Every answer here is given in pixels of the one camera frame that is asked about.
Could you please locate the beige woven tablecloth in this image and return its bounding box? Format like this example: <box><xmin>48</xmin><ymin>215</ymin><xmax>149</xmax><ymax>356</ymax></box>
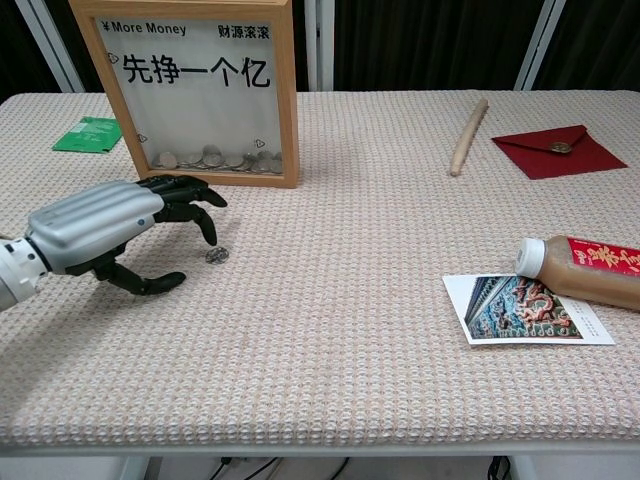
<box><xmin>0</xmin><ymin>90</ymin><xmax>640</xmax><ymax>447</ymax></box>

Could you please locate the red envelope with seal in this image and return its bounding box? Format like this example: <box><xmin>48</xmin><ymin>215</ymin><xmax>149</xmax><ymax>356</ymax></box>
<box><xmin>491</xmin><ymin>124</ymin><xmax>629</xmax><ymax>181</ymax></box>

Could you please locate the white partition post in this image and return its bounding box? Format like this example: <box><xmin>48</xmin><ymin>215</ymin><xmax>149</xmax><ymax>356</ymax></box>
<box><xmin>303</xmin><ymin>0</ymin><xmax>335</xmax><ymax>93</ymax></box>
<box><xmin>514</xmin><ymin>0</ymin><xmax>569</xmax><ymax>92</ymax></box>
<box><xmin>13</xmin><ymin>0</ymin><xmax>87</xmax><ymax>94</ymax></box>

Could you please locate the green foil packet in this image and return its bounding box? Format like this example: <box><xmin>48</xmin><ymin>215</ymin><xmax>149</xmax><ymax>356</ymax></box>
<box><xmin>52</xmin><ymin>116</ymin><xmax>123</xmax><ymax>153</ymax></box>

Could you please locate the white table frame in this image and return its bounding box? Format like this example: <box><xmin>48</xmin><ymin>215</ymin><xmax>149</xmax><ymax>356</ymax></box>
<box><xmin>0</xmin><ymin>442</ymin><xmax>640</xmax><ymax>480</ymax></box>

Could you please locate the black cable bundle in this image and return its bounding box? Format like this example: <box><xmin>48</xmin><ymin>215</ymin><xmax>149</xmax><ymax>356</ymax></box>
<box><xmin>207</xmin><ymin>455</ymin><xmax>284</xmax><ymax>480</ymax></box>
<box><xmin>487</xmin><ymin>455</ymin><xmax>512</xmax><ymax>480</ymax></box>

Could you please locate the pile of silver coins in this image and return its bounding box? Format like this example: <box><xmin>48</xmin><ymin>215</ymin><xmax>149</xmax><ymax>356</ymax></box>
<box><xmin>152</xmin><ymin>143</ymin><xmax>284</xmax><ymax>176</ymax></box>

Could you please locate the dragon wall postcard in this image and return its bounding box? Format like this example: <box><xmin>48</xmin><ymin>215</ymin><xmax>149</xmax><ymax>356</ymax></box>
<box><xmin>442</xmin><ymin>273</ymin><xmax>616</xmax><ymax>347</ymax></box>

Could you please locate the wooden stick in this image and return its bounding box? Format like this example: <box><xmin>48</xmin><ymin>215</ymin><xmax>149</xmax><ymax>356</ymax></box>
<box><xmin>449</xmin><ymin>97</ymin><xmax>490</xmax><ymax>177</ymax></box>

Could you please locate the wooden frame money box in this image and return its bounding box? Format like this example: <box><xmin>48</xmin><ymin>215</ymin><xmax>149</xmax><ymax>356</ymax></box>
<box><xmin>68</xmin><ymin>0</ymin><xmax>300</xmax><ymax>190</ymax></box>

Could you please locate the brown drink bottle red label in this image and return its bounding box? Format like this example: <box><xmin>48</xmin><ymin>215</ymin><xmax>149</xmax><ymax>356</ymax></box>
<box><xmin>513</xmin><ymin>235</ymin><xmax>640</xmax><ymax>314</ymax></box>

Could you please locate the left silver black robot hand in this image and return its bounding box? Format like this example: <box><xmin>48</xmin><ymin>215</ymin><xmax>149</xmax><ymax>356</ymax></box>
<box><xmin>24</xmin><ymin>174</ymin><xmax>229</xmax><ymax>297</ymax></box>

